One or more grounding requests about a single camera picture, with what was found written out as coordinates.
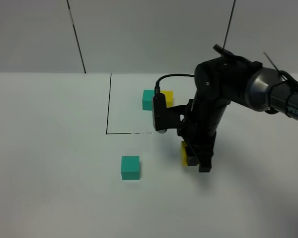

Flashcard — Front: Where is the yellow template block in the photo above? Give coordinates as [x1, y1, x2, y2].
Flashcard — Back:
[161, 91, 173, 108]

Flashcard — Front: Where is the teal template block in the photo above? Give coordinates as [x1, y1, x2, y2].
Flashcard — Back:
[142, 89, 154, 111]

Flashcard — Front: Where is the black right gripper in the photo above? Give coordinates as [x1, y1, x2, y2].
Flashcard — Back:
[177, 98, 230, 173]

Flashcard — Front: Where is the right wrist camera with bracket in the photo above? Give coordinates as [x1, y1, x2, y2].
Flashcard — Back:
[152, 93, 193, 133]

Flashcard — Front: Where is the black right camera cable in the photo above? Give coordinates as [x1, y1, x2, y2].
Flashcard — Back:
[153, 73, 196, 96]

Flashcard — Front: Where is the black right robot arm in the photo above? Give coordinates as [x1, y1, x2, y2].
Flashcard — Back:
[177, 44, 298, 173]

